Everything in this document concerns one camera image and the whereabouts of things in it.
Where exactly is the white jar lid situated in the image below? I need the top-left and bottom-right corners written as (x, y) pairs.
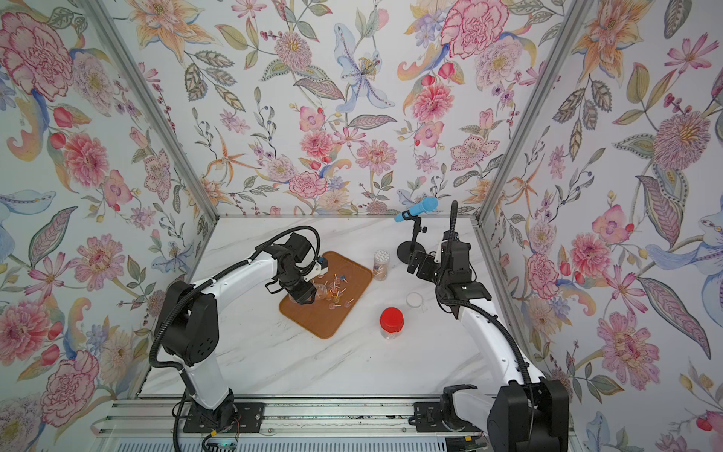
top-left (406, 292), bottom-right (425, 309)

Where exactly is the clear patterned lid jar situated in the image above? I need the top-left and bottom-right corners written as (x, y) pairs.
top-left (372, 250), bottom-right (390, 282)

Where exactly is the brown wooden tray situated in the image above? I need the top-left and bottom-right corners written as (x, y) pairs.
top-left (279, 252), bottom-right (373, 339)

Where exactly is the red lid jar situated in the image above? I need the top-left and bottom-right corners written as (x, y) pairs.
top-left (380, 307), bottom-right (405, 339)

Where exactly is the white lid candy jar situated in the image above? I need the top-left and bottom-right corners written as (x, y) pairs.
top-left (314, 284), bottom-right (334, 301)

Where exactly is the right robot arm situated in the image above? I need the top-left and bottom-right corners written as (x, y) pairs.
top-left (408, 230), bottom-right (570, 451)

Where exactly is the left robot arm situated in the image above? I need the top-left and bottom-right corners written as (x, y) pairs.
top-left (149, 226), bottom-right (329, 417)

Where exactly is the pile of lollipop candies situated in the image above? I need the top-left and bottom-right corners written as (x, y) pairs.
top-left (323, 275), bottom-right (356, 310)

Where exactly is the blue microphone on stand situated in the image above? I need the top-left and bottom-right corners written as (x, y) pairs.
top-left (395, 197), bottom-right (439, 264)

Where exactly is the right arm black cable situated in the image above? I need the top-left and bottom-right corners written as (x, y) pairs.
top-left (434, 200), bottom-right (538, 452)

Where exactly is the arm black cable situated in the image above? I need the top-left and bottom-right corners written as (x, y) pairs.
top-left (148, 225), bottom-right (321, 371)
top-left (434, 200), bottom-right (538, 452)

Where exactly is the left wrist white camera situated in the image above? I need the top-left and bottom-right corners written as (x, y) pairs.
top-left (303, 256), bottom-right (329, 282)

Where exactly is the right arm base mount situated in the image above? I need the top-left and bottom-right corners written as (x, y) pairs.
top-left (408, 384), bottom-right (493, 433)

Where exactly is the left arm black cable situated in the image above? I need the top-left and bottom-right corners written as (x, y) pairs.
top-left (148, 225), bottom-right (321, 371)

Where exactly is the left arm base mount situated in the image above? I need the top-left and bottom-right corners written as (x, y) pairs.
top-left (183, 401), bottom-right (265, 434)

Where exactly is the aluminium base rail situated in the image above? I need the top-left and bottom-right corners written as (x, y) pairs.
top-left (92, 397), bottom-right (493, 451)

